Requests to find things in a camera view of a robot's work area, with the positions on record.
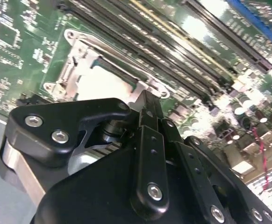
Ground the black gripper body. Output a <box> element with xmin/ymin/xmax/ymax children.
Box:
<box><xmin>33</xmin><ymin>119</ymin><xmax>206</xmax><ymax>224</ymax></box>

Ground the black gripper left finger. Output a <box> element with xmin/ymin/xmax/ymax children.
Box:
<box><xmin>0</xmin><ymin>91</ymin><xmax>170</xmax><ymax>221</ymax></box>

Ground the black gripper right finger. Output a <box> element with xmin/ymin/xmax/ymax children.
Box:
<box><xmin>151</xmin><ymin>92</ymin><xmax>272</xmax><ymax>224</ymax></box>

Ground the metal socket cover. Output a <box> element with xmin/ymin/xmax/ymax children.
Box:
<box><xmin>56</xmin><ymin>39</ymin><xmax>166</xmax><ymax>103</ymax></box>

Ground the silver CPU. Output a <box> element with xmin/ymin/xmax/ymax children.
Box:
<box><xmin>76</xmin><ymin>57</ymin><xmax>143</xmax><ymax>103</ymax></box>

